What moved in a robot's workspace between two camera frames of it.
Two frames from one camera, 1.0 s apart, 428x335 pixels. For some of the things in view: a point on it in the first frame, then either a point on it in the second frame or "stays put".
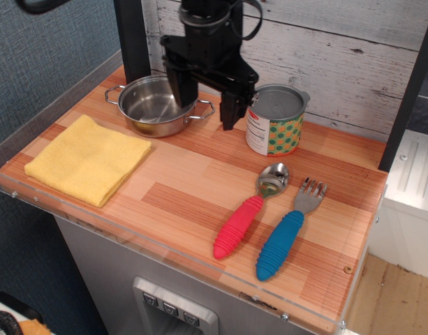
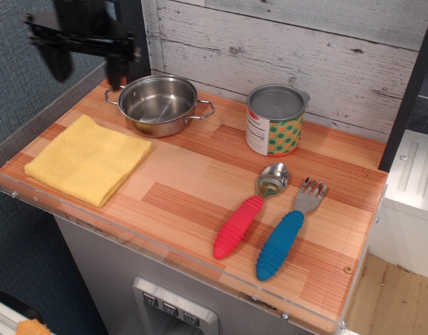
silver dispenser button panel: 163,310 stays put
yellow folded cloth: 89,160 stays put
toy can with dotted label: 274,121 stays put
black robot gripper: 214,53 to 82,25
